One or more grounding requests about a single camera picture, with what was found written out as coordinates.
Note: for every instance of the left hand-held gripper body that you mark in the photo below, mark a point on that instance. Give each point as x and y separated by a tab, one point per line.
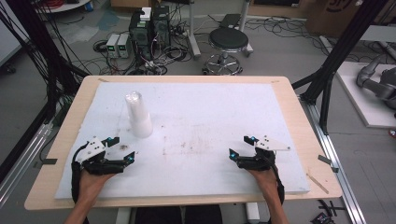
96	166

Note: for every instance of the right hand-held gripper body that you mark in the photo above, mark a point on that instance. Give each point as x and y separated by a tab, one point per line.
258	162

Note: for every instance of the sleeved stack of white cups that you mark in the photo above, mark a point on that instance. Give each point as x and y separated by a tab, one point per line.
138	115

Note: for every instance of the person's left hand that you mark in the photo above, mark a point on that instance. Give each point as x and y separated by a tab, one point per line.
90	185

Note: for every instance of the person's right hand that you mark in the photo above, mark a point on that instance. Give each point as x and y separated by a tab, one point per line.
268	182

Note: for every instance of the white foam mat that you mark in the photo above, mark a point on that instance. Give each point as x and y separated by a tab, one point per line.
199	124

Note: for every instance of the black tape strip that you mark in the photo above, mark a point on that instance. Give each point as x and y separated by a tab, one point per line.
49	161
324	160

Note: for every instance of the white table leg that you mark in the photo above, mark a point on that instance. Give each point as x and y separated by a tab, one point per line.
252	213
124	216

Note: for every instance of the thin wooden stick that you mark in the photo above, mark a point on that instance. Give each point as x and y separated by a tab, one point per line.
317	183

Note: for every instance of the person's dark trousers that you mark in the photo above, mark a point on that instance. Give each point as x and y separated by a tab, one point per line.
162	215

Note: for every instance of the grey bench power supply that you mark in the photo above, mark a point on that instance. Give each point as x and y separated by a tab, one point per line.
112	45
123	46

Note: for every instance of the black round stool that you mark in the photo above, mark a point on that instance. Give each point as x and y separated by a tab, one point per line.
229	39

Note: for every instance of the black computer tower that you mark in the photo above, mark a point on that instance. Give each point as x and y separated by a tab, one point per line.
161	28
140	37

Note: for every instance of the white base board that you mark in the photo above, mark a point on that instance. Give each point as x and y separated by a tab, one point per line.
358	99

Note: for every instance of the black flat device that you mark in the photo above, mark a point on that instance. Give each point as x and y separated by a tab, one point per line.
230	20

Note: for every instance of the grey metal stand leg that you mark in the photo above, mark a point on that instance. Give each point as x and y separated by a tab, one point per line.
193	31
246	18

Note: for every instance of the small white box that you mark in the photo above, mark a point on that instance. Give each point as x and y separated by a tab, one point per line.
145	14

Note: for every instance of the round white table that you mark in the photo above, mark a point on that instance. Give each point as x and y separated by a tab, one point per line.
67	5

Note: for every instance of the brown cardboard box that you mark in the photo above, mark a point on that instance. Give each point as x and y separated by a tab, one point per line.
330	17

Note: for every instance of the aluminium rail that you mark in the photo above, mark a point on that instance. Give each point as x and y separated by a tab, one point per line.
336	161
21	165

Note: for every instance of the black metal frame post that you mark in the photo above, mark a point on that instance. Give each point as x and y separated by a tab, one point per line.
40	40
339	49

